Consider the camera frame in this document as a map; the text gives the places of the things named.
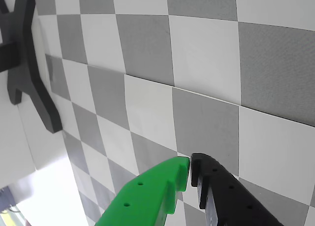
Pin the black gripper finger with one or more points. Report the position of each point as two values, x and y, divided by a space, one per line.
229 199

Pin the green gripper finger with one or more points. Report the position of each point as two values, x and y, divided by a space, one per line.
147 196

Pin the grey white checkered mat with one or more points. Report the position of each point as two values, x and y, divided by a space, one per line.
204 63

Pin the black star-shaped bracket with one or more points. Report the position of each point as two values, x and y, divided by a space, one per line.
27 63

